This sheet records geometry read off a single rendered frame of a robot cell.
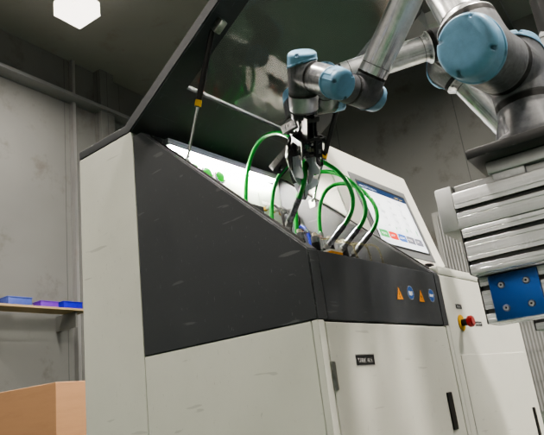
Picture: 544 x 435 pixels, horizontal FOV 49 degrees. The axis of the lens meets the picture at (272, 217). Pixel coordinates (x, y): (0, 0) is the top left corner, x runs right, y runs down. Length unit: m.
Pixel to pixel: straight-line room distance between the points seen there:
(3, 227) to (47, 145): 1.65
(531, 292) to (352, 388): 0.44
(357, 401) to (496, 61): 0.76
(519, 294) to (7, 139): 8.86
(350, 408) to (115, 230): 0.90
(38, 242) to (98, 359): 7.53
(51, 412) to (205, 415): 1.84
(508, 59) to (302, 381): 0.76
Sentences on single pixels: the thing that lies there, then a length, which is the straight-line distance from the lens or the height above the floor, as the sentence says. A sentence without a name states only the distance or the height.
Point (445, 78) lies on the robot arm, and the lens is 1.93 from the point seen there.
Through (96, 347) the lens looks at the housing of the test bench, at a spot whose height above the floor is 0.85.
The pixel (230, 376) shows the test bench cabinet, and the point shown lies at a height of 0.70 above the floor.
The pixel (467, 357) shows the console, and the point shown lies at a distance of 1.98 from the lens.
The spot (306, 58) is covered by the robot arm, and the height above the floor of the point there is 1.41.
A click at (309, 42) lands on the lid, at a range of 2.00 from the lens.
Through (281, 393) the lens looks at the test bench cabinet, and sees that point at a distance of 1.36.
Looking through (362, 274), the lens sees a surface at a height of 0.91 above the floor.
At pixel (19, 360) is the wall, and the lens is 8.84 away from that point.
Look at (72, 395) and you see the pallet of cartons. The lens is 3.32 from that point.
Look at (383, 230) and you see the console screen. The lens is 2.29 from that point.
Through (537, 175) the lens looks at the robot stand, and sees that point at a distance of 1.18.
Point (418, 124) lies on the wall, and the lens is 11.75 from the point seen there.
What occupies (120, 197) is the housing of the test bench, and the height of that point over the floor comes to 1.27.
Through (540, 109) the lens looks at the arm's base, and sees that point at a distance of 1.22.
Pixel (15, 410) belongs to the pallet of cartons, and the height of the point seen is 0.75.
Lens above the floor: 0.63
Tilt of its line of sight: 17 degrees up
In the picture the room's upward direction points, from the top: 7 degrees counter-clockwise
